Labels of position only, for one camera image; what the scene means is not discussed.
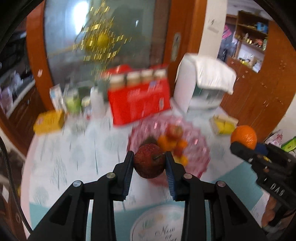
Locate small red apple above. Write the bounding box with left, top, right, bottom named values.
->
left=133, top=144, right=165, bottom=179

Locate yellow-orange orange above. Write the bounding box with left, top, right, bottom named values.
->
left=173, top=155, right=189, bottom=167

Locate large orange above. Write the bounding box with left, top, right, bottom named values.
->
left=157, top=135, right=177, bottom=152

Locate large red apple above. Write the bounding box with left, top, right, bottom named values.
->
left=166, top=124, right=184, bottom=141

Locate pink glass fruit bowl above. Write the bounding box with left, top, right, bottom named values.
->
left=127, top=115, right=210, bottom=178

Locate teal printed placemat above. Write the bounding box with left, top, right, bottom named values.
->
left=28, top=159, right=271, bottom=241

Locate white plastic bottle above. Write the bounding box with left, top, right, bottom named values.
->
left=90, top=86, right=105, bottom=118

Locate white appliance with cloth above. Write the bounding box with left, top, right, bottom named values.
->
left=173, top=53, right=237, bottom=113

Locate green label plastic bottle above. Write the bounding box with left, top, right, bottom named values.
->
left=64, top=89, right=81, bottom=114

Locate yellow flat box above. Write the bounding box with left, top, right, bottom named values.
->
left=33, top=110, right=65, bottom=135

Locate red drink multipack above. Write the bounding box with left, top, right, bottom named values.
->
left=103, top=65, right=170, bottom=126

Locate small white blue carton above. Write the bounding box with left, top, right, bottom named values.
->
left=49, top=84, right=64, bottom=111

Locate gold wire ornament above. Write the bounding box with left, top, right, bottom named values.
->
left=47, top=1, right=132, bottom=72

